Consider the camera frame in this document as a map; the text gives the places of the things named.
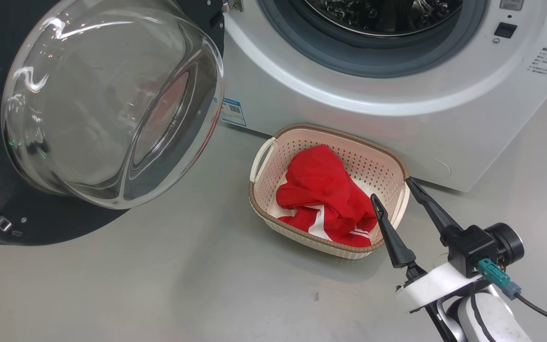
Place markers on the cream perforated laundry basket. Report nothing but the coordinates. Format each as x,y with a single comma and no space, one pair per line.
373,161

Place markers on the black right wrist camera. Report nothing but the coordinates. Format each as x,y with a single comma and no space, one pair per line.
473,247

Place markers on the blue energy label sticker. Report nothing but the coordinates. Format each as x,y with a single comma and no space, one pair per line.
233,111

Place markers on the red white-striped garment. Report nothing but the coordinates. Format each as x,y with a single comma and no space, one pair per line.
321,190

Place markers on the right gripper's white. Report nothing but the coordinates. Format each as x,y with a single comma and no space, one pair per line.
430,287

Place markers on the white front-load washing machine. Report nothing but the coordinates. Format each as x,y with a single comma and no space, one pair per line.
444,133

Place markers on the black glass washing machine door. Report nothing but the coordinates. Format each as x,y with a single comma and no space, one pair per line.
88,118

